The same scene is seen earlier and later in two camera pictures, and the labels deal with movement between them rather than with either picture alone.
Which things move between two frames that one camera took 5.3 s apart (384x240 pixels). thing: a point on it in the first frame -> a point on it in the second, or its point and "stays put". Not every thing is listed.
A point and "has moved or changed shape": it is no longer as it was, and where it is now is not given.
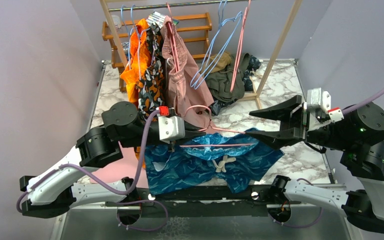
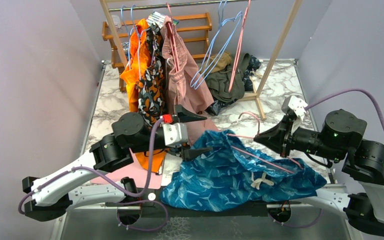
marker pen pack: (159, 19) stays put
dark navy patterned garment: (248, 84) stays put
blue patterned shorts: (232, 161) has moved or changed shape
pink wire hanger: (210, 125) -> (255, 156)
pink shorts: (190, 89) stays put
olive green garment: (220, 82) stays put
